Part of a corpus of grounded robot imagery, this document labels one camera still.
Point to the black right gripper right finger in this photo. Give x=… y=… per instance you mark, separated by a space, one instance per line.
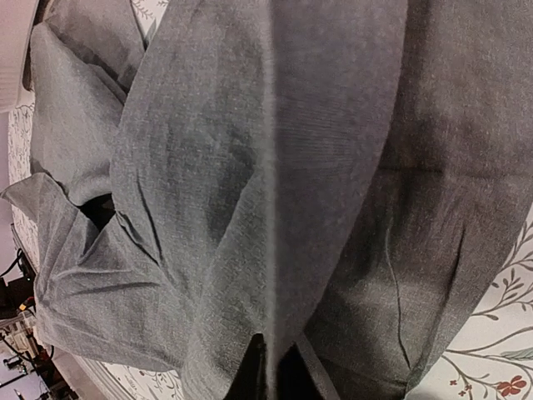
x=301 y=375

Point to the grey button-up shirt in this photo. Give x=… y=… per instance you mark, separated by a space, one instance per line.
x=266 y=187

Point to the background workbench clutter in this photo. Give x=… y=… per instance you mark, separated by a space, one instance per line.
x=19 y=379

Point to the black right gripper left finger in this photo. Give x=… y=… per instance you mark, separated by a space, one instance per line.
x=250 y=380

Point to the white plastic laundry basket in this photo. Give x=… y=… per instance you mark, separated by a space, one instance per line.
x=17 y=18

